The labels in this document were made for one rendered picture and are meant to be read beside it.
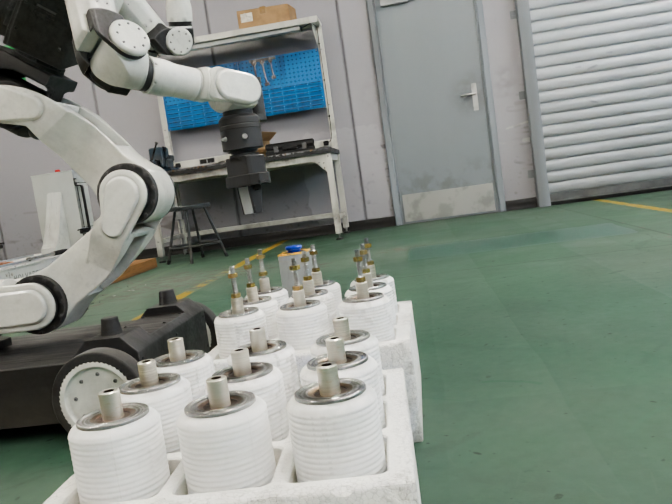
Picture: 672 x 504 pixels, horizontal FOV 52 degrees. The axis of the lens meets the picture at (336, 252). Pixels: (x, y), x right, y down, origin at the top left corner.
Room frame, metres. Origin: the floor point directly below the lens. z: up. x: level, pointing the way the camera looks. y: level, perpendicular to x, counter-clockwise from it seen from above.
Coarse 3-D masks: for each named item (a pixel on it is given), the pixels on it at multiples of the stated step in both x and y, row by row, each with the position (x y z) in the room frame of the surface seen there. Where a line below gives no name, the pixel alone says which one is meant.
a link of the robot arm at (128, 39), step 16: (80, 0) 1.32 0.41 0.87; (96, 0) 1.33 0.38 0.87; (112, 0) 1.37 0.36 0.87; (80, 16) 1.31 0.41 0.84; (96, 16) 1.29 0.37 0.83; (112, 16) 1.32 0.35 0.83; (80, 32) 1.31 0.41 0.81; (96, 32) 1.29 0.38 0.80; (112, 32) 1.29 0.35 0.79; (128, 32) 1.31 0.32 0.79; (144, 32) 1.33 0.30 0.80; (80, 48) 1.33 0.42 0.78; (96, 48) 1.37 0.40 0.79; (128, 48) 1.29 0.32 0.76; (144, 48) 1.31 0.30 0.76; (80, 64) 1.34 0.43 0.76
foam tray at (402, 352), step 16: (400, 304) 1.50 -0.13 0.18; (400, 320) 1.33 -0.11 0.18; (400, 336) 1.20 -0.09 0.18; (304, 352) 1.18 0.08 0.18; (384, 352) 1.16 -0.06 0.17; (400, 352) 1.15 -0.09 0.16; (416, 352) 1.41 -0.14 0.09; (384, 368) 1.16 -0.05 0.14; (416, 368) 1.29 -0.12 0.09; (416, 384) 1.18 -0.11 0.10; (416, 400) 1.15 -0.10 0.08; (416, 416) 1.15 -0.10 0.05; (416, 432) 1.15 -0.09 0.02
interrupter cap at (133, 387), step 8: (160, 376) 0.86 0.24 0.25; (168, 376) 0.85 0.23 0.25; (176, 376) 0.85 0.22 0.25; (128, 384) 0.84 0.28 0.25; (136, 384) 0.84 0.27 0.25; (160, 384) 0.82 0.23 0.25; (168, 384) 0.81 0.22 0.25; (120, 392) 0.81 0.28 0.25; (128, 392) 0.80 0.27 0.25; (136, 392) 0.80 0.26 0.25; (144, 392) 0.80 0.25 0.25
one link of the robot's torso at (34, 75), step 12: (0, 48) 1.61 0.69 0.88; (0, 60) 1.61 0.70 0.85; (12, 60) 1.60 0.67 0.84; (24, 60) 1.61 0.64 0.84; (12, 72) 1.73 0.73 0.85; (24, 72) 1.60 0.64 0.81; (36, 72) 1.60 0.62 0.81; (48, 72) 1.62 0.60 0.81; (48, 84) 1.60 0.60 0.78; (60, 84) 1.65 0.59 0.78; (72, 84) 1.70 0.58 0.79; (48, 96) 1.63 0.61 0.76; (60, 96) 1.67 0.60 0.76
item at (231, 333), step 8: (256, 312) 1.25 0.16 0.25; (216, 320) 1.25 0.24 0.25; (224, 320) 1.23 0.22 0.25; (232, 320) 1.22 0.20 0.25; (240, 320) 1.22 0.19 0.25; (248, 320) 1.22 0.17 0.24; (256, 320) 1.24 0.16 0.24; (264, 320) 1.26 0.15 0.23; (216, 328) 1.25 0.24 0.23; (224, 328) 1.23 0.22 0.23; (232, 328) 1.22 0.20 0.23; (240, 328) 1.22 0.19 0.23; (248, 328) 1.22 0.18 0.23; (216, 336) 1.26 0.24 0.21; (224, 336) 1.23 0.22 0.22; (232, 336) 1.22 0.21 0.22; (240, 336) 1.22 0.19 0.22; (248, 336) 1.22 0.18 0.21; (224, 344) 1.23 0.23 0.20; (232, 344) 1.22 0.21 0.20; (240, 344) 1.22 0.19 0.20; (224, 352) 1.23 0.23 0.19
